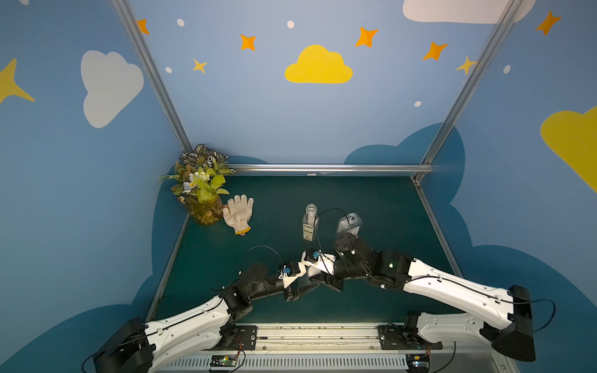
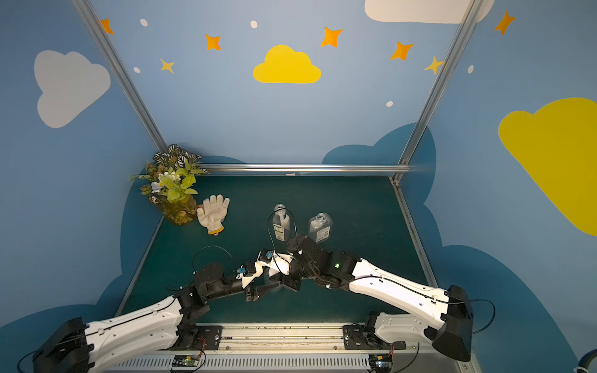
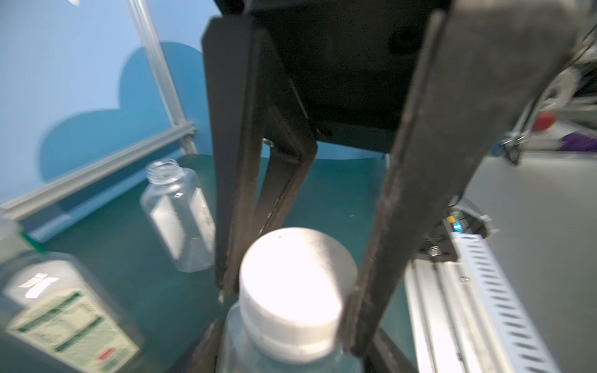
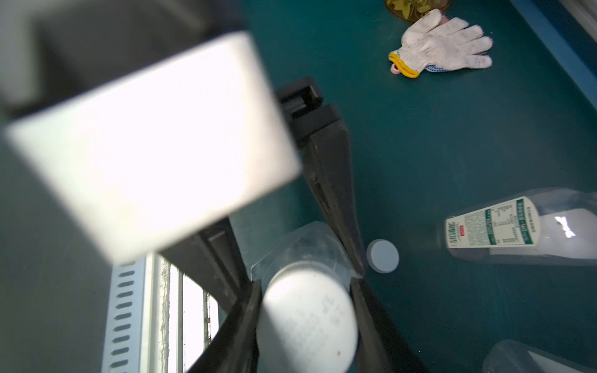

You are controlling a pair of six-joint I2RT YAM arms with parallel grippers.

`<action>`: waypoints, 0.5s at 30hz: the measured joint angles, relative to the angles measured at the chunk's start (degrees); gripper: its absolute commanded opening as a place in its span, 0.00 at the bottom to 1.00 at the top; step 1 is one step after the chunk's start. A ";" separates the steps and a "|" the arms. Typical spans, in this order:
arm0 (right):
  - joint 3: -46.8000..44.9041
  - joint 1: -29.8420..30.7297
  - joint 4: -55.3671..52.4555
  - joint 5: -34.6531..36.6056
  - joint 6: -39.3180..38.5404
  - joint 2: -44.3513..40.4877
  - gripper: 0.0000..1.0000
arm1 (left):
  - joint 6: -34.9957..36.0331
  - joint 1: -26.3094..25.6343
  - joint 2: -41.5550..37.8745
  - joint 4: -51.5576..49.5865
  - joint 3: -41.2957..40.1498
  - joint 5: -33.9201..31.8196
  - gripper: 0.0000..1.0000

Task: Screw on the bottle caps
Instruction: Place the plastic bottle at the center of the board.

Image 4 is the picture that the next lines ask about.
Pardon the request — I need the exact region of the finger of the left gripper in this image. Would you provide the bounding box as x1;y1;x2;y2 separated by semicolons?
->
161;218;249;312

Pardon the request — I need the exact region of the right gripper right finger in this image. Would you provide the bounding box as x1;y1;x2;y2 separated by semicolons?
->
351;278;428;373

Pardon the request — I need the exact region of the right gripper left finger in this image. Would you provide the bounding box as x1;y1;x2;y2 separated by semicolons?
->
189;281;262;373

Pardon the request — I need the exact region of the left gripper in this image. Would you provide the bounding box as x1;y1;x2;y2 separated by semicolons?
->
275;76;366;275

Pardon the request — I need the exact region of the white bottle cap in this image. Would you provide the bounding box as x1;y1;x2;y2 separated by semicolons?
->
366;239;400;274
256;261;359;372

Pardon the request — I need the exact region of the square clear plastic bottle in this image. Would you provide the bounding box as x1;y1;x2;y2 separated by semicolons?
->
482;340;596;373

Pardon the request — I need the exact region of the tall clear labelled bottle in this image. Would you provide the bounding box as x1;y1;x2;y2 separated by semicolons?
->
440;187;596;267

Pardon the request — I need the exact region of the round clear plastic bottle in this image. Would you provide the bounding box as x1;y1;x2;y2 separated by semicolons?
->
250;222;362;289

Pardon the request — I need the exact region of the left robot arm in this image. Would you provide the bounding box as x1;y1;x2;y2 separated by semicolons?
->
4;1;365;309

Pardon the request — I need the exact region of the white knitted work glove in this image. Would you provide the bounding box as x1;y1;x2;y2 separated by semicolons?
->
388;9;493;79

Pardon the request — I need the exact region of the artificial potted plant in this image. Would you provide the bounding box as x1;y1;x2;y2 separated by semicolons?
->
385;0;453;23

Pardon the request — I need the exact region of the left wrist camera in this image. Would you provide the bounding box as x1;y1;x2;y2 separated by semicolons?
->
5;31;302;264

